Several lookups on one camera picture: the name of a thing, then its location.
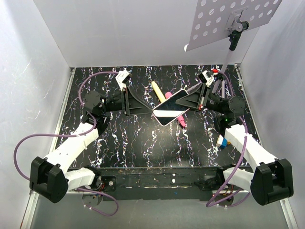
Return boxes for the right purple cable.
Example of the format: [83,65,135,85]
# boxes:
[205,71,253,208]

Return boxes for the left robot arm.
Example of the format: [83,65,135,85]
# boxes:
[30,87,152,203]

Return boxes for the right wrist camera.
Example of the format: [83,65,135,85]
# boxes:
[197,69,218,86]

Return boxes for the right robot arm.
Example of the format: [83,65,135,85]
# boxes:
[176,83,294,206]

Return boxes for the toy building blocks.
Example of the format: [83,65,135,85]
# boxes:
[216,135,231,149]

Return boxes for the purple music stand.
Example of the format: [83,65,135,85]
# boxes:
[184,0,282,73]

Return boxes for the pink toy microphone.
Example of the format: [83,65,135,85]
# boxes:
[165,92,186,128]

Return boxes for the black base frame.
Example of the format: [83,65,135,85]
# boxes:
[66,167,251,203]

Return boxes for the pink phone case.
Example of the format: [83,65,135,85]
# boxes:
[152,89,189,126]

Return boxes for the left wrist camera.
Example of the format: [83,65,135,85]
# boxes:
[115,70,132,90]

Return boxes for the yellow toy microphone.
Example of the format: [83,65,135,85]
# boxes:
[151,81,166,103]

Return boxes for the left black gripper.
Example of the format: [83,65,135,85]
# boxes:
[101,86,154,116]

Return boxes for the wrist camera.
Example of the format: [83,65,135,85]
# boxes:
[197,69,218,86]
[115,70,132,90]

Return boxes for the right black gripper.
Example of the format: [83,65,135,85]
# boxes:
[174,83,225,115]

